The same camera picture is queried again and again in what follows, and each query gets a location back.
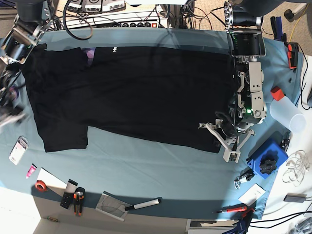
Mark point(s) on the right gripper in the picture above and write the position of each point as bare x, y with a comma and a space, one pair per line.
11, 114

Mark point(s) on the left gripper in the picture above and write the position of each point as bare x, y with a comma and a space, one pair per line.
232, 140

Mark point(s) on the black t-shirt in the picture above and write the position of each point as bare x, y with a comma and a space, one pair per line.
151, 93

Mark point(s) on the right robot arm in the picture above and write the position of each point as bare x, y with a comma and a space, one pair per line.
31, 22

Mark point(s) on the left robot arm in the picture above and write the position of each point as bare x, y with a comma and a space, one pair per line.
247, 107

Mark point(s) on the purple tape roll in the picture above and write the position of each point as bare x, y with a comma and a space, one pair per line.
13, 94

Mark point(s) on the pink white blister pack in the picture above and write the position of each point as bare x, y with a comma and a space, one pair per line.
18, 150

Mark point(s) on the metal pulley carabiner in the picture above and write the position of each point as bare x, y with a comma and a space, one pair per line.
244, 177

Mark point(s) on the blue block with knob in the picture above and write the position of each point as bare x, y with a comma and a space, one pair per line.
267, 159

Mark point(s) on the translucent plastic cup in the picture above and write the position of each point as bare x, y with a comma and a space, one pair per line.
287, 114

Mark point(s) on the red cube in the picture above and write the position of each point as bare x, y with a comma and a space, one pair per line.
277, 93

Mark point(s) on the pink small tube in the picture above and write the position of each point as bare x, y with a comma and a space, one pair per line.
31, 170

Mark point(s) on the white card box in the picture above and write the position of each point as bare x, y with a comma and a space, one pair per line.
252, 195

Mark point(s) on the orange tape roll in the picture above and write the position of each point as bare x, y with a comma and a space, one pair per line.
40, 186

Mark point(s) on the orange screwdriver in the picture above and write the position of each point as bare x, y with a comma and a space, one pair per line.
231, 210

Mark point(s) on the grey adapter box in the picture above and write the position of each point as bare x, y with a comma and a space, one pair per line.
294, 198

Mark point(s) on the white black marker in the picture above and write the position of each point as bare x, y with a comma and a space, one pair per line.
144, 204

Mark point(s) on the orange black clamp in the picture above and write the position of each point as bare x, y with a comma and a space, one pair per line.
292, 54

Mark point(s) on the black white remote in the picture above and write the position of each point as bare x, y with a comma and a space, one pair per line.
68, 194

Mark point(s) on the orange black pliers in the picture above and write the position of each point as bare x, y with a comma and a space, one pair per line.
78, 201

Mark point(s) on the blue black clamp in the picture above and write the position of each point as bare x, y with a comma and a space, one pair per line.
276, 24

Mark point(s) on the power strip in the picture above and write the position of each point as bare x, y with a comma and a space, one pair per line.
160, 23

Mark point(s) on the grey patterned booklet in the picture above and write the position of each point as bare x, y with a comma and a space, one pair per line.
112, 207

